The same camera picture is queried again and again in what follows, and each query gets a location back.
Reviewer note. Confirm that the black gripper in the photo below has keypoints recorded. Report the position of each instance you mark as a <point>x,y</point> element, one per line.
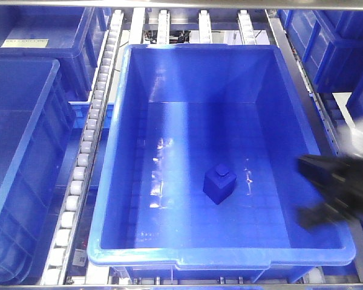
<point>327,172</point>

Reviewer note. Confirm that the blue plastic bin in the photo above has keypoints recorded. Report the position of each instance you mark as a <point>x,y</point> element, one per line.
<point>179,111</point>

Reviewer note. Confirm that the blue bins right stack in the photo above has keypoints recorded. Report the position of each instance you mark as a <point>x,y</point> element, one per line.
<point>330,46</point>

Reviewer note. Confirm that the white roller track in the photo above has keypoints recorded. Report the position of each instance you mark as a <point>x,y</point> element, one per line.
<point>55,270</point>

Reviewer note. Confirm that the blue bin far left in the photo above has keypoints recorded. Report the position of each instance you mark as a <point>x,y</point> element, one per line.
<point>72,35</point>

